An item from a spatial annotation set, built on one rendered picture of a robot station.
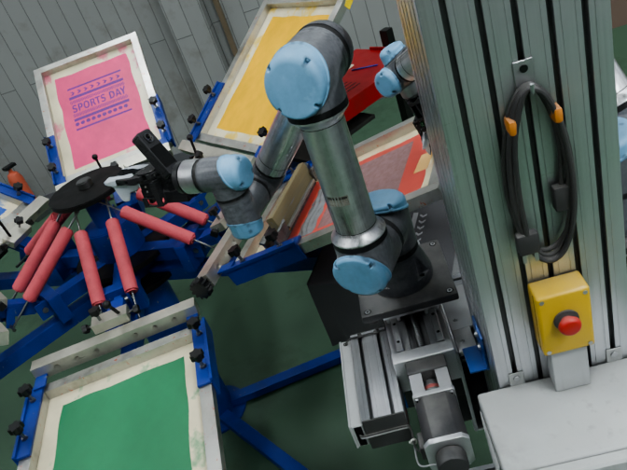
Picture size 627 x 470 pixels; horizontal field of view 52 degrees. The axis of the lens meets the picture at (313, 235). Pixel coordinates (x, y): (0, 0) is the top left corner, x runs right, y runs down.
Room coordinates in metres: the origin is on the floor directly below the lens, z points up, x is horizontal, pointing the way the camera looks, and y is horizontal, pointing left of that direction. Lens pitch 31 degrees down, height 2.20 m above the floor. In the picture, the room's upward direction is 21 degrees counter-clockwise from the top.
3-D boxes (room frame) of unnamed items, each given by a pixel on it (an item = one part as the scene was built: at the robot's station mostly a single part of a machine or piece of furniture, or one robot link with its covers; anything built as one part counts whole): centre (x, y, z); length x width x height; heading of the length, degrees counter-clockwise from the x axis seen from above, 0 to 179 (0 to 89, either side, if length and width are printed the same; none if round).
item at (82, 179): (2.38, 0.75, 0.68); 0.40 x 0.40 x 1.35
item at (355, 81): (3.14, -0.45, 1.06); 0.61 x 0.46 x 0.12; 122
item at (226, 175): (1.26, 0.13, 1.65); 0.11 x 0.08 x 0.09; 57
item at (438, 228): (1.86, -0.23, 0.95); 0.48 x 0.44 x 0.01; 62
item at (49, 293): (2.38, 0.75, 0.99); 0.82 x 0.79 x 0.12; 62
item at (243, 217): (1.28, 0.12, 1.55); 0.11 x 0.08 x 0.11; 147
